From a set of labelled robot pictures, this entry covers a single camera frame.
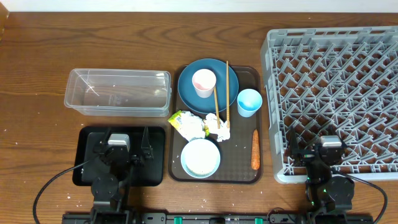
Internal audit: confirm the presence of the black plastic tray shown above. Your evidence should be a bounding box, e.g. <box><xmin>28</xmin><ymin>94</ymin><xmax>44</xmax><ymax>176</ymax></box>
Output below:
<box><xmin>72</xmin><ymin>126</ymin><xmax>165</xmax><ymax>187</ymax></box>

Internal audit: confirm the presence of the white tissue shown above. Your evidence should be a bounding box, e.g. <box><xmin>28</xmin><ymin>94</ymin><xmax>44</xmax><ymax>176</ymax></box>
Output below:
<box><xmin>203</xmin><ymin>113</ymin><xmax>231</xmax><ymax>142</ymax></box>
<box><xmin>178</xmin><ymin>111</ymin><xmax>206</xmax><ymax>141</ymax></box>

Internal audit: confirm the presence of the green yellow snack wrapper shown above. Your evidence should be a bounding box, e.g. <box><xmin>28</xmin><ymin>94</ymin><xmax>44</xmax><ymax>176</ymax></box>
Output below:
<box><xmin>168</xmin><ymin>110</ymin><xmax>209</xmax><ymax>137</ymax></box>

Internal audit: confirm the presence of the wooden chopstick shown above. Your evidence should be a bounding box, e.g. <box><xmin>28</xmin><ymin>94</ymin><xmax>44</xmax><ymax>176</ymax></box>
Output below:
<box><xmin>226</xmin><ymin>61</ymin><xmax>230</xmax><ymax>129</ymax></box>
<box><xmin>213</xmin><ymin>86</ymin><xmax>221</xmax><ymax>129</ymax></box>

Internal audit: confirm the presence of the pile of white rice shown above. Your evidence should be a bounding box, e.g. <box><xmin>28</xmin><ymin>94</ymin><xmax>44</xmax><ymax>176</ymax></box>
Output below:
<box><xmin>185</xmin><ymin>146</ymin><xmax>217</xmax><ymax>175</ymax></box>

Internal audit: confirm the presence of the brown plastic serving tray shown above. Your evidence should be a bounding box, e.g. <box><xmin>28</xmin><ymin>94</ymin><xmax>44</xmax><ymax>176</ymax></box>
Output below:
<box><xmin>168</xmin><ymin>66</ymin><xmax>262</xmax><ymax>184</ymax></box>

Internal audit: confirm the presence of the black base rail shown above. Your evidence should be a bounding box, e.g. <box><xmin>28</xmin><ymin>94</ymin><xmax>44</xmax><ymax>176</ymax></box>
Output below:
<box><xmin>61</xmin><ymin>212</ymin><xmax>374</xmax><ymax>224</ymax></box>

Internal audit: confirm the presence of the clear plastic waste bin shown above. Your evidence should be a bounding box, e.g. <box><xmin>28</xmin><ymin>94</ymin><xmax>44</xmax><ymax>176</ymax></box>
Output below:
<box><xmin>64</xmin><ymin>68</ymin><xmax>172</xmax><ymax>117</ymax></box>

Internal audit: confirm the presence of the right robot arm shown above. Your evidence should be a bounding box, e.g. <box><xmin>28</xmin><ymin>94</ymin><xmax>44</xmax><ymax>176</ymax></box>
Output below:
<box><xmin>289</xmin><ymin>128</ymin><xmax>354</xmax><ymax>223</ymax></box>

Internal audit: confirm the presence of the left wooden chopstick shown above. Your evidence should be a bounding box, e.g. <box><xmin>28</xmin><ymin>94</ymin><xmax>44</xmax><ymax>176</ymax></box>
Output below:
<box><xmin>213</xmin><ymin>86</ymin><xmax>221</xmax><ymax>129</ymax></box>

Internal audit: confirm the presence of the light blue bowl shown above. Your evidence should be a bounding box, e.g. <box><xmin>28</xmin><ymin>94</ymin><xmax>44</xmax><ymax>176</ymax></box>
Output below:
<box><xmin>180</xmin><ymin>139</ymin><xmax>221</xmax><ymax>179</ymax></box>

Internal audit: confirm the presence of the pink plastic cup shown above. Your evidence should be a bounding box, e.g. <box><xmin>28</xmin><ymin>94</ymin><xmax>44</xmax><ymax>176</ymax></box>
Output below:
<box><xmin>192</xmin><ymin>69</ymin><xmax>216</xmax><ymax>98</ymax></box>

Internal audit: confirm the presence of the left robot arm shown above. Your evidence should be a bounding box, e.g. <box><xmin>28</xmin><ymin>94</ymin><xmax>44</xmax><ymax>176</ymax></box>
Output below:
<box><xmin>87</xmin><ymin>127</ymin><xmax>154</xmax><ymax>224</ymax></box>

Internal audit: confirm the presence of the orange carrot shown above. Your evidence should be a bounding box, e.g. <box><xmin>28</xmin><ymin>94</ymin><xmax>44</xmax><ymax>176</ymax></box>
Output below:
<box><xmin>251</xmin><ymin>129</ymin><xmax>261</xmax><ymax>170</ymax></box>

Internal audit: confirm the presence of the right wooden chopstick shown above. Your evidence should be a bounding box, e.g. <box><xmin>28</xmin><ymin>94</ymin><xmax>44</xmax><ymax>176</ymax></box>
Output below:
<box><xmin>226</xmin><ymin>61</ymin><xmax>230</xmax><ymax>129</ymax></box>

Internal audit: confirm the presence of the grey dishwasher rack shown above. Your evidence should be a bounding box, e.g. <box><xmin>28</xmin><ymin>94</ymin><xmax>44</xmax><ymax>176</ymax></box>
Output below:
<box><xmin>261</xmin><ymin>26</ymin><xmax>397</xmax><ymax>184</ymax></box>

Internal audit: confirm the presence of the dark blue plate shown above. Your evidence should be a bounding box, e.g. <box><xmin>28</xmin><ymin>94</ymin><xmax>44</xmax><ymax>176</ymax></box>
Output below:
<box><xmin>178</xmin><ymin>58</ymin><xmax>226</xmax><ymax>114</ymax></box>

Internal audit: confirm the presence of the light blue plastic cup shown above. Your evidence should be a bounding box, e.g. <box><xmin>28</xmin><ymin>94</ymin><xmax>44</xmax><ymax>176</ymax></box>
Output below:
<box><xmin>237</xmin><ymin>89</ymin><xmax>262</xmax><ymax>118</ymax></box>

